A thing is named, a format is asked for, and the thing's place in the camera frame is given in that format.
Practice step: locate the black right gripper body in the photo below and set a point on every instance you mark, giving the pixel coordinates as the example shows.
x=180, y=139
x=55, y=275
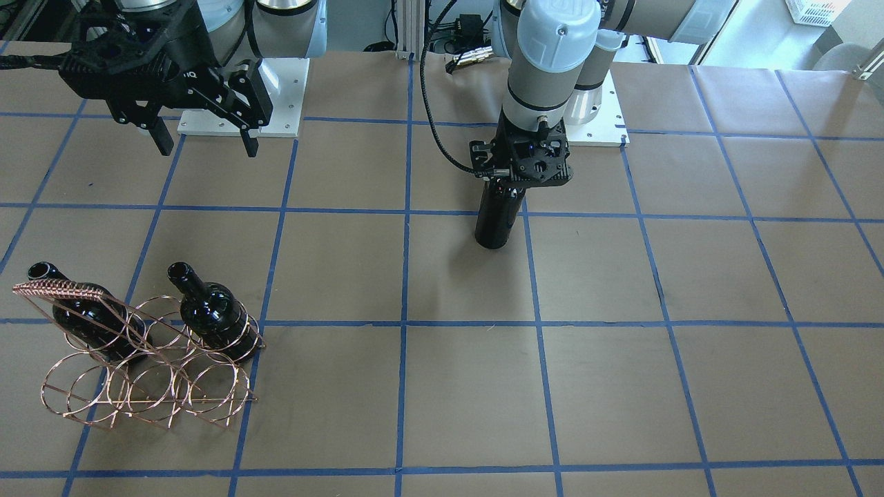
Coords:
x=185, y=50

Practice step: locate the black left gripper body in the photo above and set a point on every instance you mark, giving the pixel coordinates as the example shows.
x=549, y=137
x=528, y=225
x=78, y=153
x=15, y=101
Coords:
x=478, y=157

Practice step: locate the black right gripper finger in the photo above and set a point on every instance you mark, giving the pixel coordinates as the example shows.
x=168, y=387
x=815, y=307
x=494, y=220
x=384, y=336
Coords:
x=147, y=118
x=242, y=99

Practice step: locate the dark glass wine bottle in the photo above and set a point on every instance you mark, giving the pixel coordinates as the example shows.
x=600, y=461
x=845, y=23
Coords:
x=497, y=213

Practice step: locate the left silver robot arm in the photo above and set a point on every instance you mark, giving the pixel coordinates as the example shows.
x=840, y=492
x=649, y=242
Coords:
x=553, y=45

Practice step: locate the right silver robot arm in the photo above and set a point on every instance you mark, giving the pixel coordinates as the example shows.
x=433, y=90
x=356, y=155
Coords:
x=284, y=34

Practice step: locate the white plastic basket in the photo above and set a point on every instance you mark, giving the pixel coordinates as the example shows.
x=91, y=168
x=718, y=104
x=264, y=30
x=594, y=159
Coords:
x=815, y=13

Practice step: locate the dark bottle in rack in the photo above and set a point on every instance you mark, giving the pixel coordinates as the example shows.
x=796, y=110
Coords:
x=105, y=329
x=214, y=314

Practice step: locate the aluminium frame post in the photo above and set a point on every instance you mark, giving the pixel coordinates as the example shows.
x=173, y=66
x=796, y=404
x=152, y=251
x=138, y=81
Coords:
x=411, y=26

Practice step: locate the copper wire wine rack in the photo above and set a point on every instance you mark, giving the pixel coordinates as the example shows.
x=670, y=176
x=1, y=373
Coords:
x=168, y=373

